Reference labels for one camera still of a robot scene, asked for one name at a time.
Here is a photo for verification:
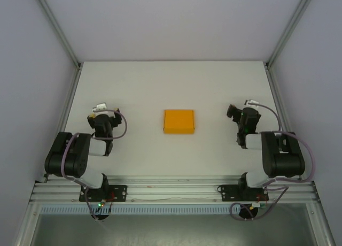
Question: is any yellow cardboard box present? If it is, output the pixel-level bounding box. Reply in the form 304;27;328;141
162;109;196;135

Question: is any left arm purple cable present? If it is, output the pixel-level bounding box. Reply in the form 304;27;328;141
60;109;128;220

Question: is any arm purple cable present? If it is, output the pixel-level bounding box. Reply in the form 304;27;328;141
60;109;128;220
230;103;316;220

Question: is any aluminium table side rail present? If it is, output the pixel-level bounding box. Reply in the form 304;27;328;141
42;65;82;183
265;64;304;181

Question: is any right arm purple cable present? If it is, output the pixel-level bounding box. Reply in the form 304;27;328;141
230;103;316;220

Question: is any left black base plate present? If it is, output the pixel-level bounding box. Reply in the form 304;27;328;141
79;184;128;203

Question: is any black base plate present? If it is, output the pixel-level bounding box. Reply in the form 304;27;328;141
79;184;128;203
217;184;268;203

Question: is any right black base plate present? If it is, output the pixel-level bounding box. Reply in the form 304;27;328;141
217;184;268;203

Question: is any black round cable grommet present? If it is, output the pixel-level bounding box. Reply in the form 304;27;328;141
238;204;259;220
91;212;110;221

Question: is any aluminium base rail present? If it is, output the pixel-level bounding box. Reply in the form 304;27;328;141
29;177;320;204

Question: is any aluminium frame post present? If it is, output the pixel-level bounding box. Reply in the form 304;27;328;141
33;0;82;68
266;0;317;67

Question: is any grey slotted cable duct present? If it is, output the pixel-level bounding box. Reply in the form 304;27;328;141
40;205;268;215

